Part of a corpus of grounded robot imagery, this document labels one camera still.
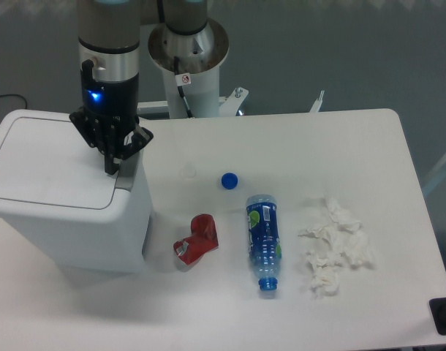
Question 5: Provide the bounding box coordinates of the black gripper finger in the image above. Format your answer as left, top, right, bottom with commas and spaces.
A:
117, 116, 154, 160
69, 106, 121, 175

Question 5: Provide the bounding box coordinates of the black device at edge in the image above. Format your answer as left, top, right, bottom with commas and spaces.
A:
429, 298, 446, 336

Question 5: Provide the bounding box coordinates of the crushed red can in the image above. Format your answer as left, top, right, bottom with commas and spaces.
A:
173, 214, 219, 271

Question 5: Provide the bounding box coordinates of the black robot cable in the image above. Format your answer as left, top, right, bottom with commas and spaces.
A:
173, 56, 193, 118

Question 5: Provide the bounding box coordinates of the blue plastic water bottle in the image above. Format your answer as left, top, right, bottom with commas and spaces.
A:
246, 194, 282, 292

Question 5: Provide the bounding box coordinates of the white trash can body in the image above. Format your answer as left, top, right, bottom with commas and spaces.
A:
0, 153, 153, 274

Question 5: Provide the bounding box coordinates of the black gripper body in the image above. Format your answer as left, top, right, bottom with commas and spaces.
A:
80, 59, 139, 127

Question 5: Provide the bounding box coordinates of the black floor cable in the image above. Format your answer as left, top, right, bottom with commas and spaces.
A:
0, 94, 29, 110

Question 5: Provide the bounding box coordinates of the crumpled white tissue paper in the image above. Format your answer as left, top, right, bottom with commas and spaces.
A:
298, 197, 374, 298

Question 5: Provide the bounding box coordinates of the blue plastic bottle cap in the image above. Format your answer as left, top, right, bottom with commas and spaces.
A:
221, 172, 238, 190

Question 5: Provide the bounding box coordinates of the white trash can lid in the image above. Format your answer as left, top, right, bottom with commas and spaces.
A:
0, 110, 146, 223

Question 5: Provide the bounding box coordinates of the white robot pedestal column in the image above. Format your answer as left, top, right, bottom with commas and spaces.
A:
148, 18, 229, 119

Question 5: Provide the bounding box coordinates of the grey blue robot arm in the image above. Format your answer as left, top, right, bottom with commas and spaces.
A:
69, 1, 208, 175

